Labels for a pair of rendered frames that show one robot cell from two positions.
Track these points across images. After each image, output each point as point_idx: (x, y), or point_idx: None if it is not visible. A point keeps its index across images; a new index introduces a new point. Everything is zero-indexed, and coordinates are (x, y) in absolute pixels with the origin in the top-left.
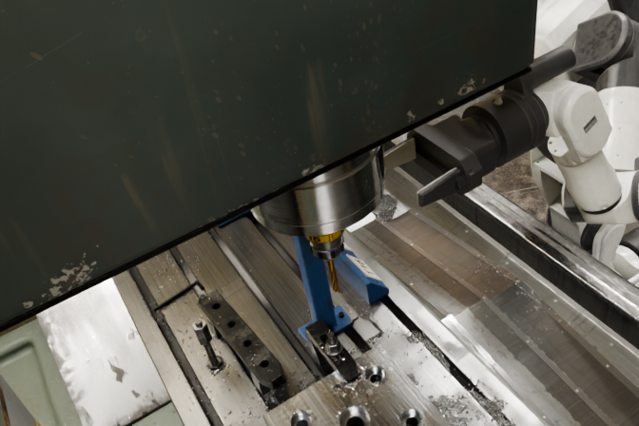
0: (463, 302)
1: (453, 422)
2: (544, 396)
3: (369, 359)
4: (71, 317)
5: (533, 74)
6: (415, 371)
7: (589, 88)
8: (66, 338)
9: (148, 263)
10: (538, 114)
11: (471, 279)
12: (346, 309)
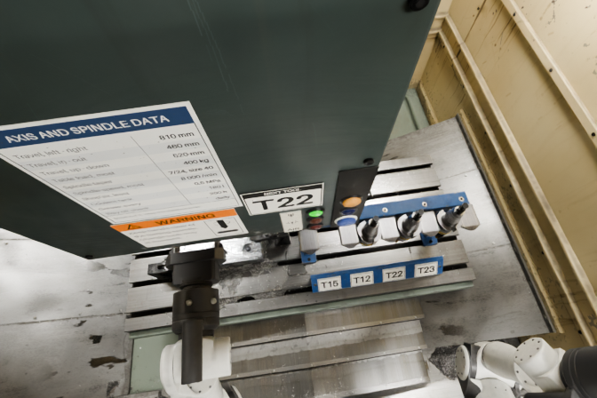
0: (314, 350)
1: (225, 280)
2: (243, 355)
3: (256, 249)
4: (406, 147)
5: (182, 335)
6: (258, 279)
7: (161, 373)
8: (395, 146)
9: (401, 178)
10: (172, 326)
11: (334, 371)
12: (314, 265)
